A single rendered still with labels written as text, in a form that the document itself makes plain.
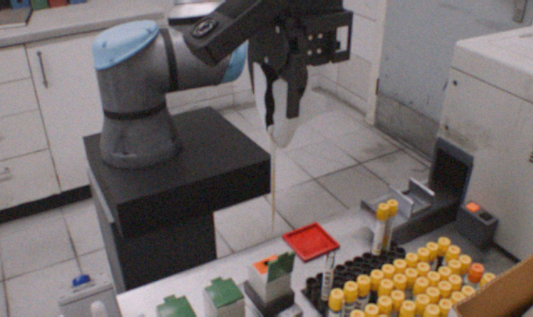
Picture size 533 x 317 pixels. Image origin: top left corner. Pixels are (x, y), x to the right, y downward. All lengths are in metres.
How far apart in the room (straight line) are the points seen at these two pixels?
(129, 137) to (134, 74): 0.11
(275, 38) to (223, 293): 0.33
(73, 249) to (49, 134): 0.51
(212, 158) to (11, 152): 1.50
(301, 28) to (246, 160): 0.43
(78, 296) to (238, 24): 0.39
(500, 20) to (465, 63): 1.52
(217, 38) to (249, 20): 0.03
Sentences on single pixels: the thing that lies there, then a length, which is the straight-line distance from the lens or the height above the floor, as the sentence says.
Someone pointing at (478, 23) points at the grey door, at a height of 0.81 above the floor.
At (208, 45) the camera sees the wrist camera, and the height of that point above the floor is 1.27.
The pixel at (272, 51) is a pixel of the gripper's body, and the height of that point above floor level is 1.25.
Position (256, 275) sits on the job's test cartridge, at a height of 0.94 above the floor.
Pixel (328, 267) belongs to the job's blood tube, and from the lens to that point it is 0.64.
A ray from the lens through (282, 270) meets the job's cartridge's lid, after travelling 0.63.
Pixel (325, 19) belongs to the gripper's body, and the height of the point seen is 1.28.
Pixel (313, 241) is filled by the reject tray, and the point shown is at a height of 0.88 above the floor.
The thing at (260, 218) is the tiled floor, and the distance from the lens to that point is 2.25.
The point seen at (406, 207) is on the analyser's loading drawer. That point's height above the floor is 0.93.
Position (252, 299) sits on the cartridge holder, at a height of 0.90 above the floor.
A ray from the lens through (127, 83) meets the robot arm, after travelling 0.84.
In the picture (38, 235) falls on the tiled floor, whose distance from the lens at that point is 2.38.
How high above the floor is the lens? 1.41
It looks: 31 degrees down
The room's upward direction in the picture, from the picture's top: straight up
